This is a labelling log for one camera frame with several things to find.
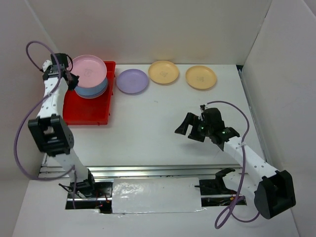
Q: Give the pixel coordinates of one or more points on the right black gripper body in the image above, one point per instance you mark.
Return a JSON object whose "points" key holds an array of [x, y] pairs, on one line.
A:
{"points": [[204, 130]]}

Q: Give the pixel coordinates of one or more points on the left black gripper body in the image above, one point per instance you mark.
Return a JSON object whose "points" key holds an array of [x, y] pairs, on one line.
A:
{"points": [[73, 84]]}

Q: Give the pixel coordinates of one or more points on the blue plate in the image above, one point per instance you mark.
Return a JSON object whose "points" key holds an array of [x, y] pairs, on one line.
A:
{"points": [[99, 89], [90, 97]]}

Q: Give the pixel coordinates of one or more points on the pink plate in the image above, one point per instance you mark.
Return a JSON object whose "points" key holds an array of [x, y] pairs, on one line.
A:
{"points": [[90, 69]]}

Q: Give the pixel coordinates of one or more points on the purple plate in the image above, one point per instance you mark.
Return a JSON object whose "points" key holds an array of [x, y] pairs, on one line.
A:
{"points": [[132, 81]]}

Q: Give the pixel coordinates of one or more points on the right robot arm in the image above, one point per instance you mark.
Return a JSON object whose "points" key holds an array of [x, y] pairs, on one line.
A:
{"points": [[271, 190]]}

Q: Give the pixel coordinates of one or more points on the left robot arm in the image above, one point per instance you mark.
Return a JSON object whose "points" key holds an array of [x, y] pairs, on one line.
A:
{"points": [[51, 133]]}

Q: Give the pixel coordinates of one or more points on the red plastic bin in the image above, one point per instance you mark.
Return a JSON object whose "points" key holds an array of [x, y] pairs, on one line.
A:
{"points": [[95, 111]]}

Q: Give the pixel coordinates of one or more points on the yellow plate back right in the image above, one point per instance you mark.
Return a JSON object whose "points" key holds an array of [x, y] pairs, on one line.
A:
{"points": [[200, 77]]}

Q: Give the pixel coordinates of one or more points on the yellow plate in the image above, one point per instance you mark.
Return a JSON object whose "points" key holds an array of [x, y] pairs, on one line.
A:
{"points": [[200, 77], [163, 72]]}

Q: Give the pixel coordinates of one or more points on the yellow plate back centre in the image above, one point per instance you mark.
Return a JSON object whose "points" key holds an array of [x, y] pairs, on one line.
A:
{"points": [[163, 72]]}

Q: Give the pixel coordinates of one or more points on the white taped cover panel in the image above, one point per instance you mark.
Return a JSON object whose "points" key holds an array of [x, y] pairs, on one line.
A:
{"points": [[156, 195]]}

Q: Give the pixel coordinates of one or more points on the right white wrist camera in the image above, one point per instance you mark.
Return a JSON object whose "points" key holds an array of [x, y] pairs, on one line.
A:
{"points": [[204, 110]]}

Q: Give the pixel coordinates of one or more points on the aluminium rail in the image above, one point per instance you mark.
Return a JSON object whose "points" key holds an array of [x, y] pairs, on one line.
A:
{"points": [[108, 172]]}

